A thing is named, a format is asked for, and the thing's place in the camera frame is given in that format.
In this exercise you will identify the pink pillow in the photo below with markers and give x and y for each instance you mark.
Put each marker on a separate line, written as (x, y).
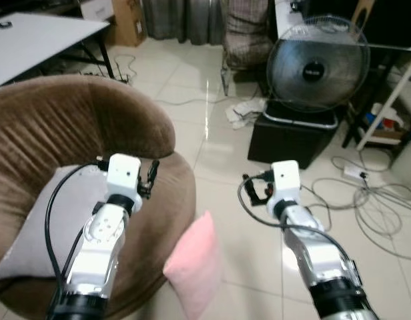
(195, 263)

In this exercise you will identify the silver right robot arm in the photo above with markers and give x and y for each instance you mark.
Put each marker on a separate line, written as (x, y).
(325, 260)

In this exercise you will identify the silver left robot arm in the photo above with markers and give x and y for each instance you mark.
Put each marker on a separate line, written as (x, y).
(99, 246)

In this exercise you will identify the brown velvet round sofa chair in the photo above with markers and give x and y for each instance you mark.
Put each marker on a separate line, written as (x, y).
(125, 120)

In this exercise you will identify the grey pillow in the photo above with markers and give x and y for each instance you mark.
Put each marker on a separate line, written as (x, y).
(52, 226)

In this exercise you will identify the black storage box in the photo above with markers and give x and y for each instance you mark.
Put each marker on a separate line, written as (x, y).
(289, 140)

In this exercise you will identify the crumpled white cloth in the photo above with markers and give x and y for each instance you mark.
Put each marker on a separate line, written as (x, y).
(244, 112)

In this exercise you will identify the white power strip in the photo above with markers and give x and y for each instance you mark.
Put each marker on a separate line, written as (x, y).
(355, 172)

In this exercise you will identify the brown cardboard box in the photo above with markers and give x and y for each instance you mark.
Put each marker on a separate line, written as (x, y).
(129, 23)

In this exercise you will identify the grey curtain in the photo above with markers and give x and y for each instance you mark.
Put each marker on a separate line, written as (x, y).
(182, 20)

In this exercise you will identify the plaid fabric chair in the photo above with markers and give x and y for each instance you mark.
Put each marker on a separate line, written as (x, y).
(247, 36)

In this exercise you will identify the white table with black legs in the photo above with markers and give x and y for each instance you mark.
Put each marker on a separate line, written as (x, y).
(39, 46)

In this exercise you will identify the small white box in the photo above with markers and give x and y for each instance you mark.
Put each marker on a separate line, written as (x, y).
(97, 8)

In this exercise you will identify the small dark object on table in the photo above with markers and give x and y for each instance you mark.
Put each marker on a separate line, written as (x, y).
(4, 24)

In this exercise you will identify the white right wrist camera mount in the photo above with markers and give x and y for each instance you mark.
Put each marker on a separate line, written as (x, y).
(285, 180)

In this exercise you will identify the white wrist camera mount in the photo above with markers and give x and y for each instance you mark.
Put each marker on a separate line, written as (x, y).
(123, 173)
(285, 180)

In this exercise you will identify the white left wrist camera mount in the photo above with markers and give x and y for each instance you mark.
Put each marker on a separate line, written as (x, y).
(123, 173)

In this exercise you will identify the white slanted rack frame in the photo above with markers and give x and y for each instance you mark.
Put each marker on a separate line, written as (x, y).
(385, 100)

